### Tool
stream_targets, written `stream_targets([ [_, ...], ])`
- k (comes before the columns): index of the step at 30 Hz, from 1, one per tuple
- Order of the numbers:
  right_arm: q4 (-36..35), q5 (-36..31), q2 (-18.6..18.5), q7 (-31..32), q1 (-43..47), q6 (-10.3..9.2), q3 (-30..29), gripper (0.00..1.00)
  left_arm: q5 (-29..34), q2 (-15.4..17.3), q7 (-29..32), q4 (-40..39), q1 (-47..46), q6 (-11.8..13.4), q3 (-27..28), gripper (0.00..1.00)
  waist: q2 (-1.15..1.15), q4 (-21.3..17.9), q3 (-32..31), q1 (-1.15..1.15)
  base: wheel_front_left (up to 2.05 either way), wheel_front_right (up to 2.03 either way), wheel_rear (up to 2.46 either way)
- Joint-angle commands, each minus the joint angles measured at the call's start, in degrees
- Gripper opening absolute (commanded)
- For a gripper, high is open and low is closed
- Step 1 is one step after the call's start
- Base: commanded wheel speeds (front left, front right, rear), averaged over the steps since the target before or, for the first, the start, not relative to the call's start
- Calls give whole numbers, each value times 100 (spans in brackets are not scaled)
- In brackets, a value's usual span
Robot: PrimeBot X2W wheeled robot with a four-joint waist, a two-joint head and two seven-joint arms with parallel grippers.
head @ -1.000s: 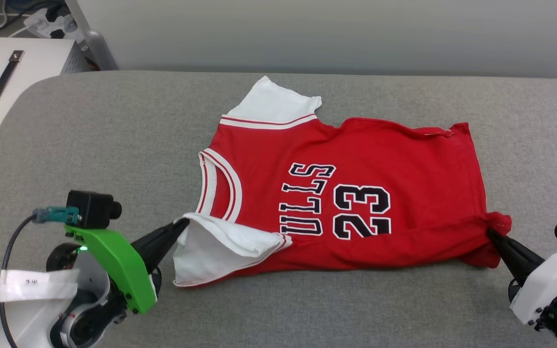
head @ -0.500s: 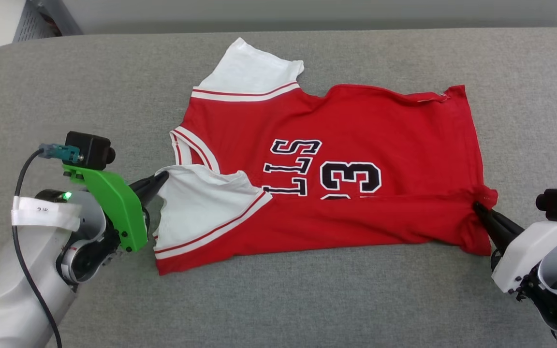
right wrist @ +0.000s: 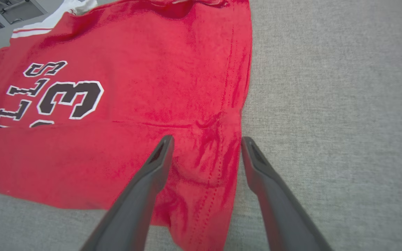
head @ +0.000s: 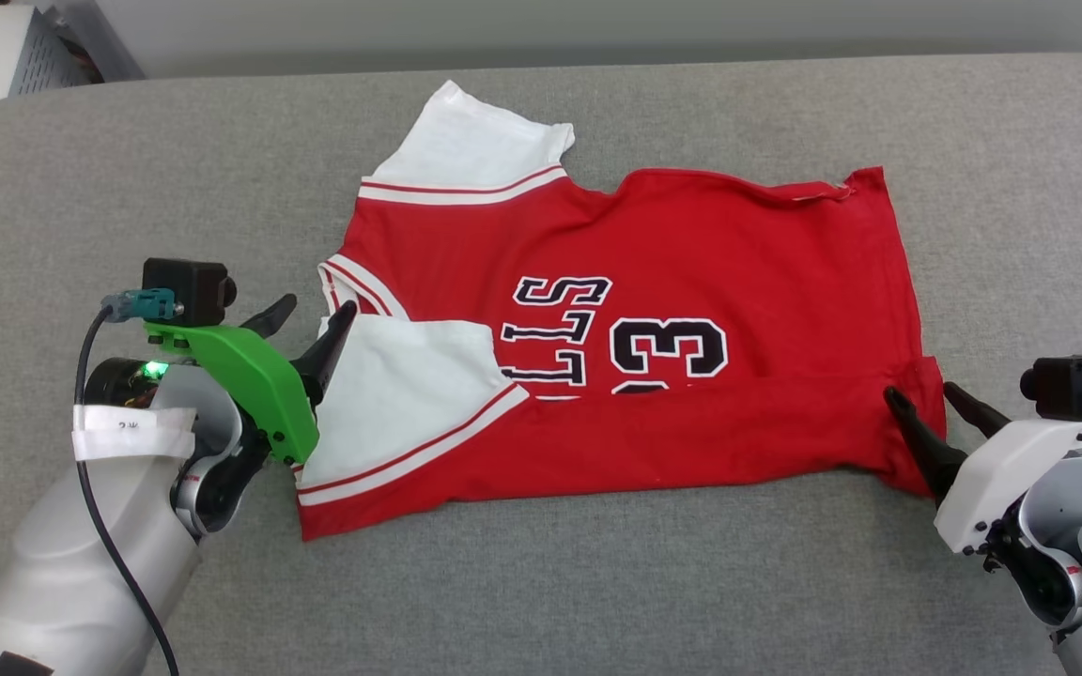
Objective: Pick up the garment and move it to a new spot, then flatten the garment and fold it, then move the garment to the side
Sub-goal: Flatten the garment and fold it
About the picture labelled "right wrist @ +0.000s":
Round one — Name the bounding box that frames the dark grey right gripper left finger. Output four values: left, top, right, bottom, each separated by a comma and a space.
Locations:
81, 135, 175, 251

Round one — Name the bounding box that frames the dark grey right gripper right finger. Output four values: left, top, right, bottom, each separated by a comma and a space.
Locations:
241, 136, 333, 251

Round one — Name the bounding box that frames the red and white sports jersey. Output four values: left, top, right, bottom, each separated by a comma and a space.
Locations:
0, 0, 254, 251

